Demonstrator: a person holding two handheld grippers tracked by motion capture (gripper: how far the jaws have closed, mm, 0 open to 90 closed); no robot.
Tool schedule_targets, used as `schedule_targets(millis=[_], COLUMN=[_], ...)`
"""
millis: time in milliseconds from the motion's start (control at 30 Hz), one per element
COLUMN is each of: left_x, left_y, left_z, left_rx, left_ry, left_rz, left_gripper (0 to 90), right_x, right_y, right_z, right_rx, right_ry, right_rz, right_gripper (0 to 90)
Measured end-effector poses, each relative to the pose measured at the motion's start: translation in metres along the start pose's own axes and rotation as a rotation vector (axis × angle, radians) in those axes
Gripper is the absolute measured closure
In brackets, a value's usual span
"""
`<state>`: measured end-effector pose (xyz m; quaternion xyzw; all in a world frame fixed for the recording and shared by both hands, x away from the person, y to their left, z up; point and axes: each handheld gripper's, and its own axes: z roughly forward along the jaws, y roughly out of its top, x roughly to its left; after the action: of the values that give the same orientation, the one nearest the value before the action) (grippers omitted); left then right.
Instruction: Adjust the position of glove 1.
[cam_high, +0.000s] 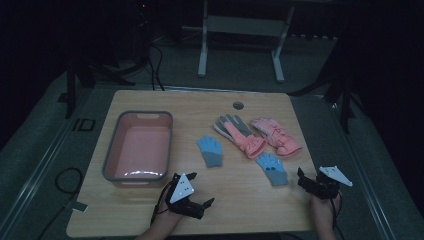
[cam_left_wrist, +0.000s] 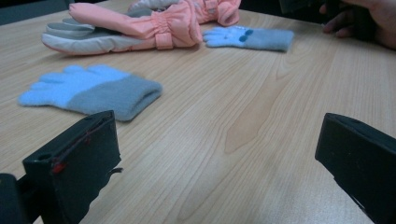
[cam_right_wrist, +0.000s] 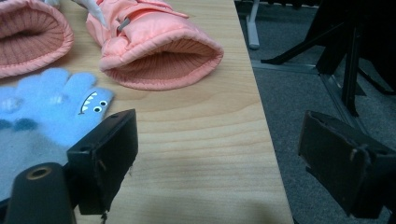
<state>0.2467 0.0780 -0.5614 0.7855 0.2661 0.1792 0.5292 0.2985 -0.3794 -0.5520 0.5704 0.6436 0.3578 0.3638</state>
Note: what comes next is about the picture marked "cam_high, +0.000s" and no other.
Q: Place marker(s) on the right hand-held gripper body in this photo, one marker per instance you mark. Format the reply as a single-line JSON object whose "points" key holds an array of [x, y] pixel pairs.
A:
{"points": [[323, 186]]}

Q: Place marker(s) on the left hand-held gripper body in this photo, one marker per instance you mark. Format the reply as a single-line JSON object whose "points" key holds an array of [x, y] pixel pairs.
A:
{"points": [[181, 189]]}

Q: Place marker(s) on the blue grey glove dark dots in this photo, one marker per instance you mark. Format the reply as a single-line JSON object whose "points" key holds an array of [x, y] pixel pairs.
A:
{"points": [[273, 168]]}

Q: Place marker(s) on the plain blue grey knit glove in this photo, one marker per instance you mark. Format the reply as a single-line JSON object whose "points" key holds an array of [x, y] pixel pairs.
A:
{"points": [[210, 151]]}

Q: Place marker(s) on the pink plastic bin grey rim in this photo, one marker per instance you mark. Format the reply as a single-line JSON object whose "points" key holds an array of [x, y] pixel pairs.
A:
{"points": [[140, 150]]}

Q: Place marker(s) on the pink ski glove grey palm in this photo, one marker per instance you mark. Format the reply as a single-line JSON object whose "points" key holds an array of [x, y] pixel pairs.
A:
{"points": [[238, 135]]}

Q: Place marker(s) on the person's right hand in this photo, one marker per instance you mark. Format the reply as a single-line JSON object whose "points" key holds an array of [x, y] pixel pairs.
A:
{"points": [[322, 206]]}

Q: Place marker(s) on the person's left hand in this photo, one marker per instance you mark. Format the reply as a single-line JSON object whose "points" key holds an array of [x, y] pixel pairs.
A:
{"points": [[165, 210]]}

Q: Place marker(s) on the pink white ski glove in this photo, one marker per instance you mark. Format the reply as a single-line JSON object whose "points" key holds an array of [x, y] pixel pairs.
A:
{"points": [[276, 136]]}

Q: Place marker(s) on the black tripod stand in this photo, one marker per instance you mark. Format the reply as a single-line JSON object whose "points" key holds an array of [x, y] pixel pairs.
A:
{"points": [[86, 76], [336, 86]]}

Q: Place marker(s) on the grey tape piece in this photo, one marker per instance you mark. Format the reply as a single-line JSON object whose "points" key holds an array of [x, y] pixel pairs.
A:
{"points": [[78, 206]]}

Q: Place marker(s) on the dark equipment with red light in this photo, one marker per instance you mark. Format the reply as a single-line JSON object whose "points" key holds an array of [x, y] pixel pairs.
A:
{"points": [[143, 20]]}

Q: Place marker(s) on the metal floor rail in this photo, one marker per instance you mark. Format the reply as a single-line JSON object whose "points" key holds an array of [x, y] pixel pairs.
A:
{"points": [[360, 173], [43, 156]]}

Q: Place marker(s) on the white metal desk frame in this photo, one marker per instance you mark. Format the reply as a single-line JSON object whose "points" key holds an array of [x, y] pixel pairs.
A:
{"points": [[243, 26]]}

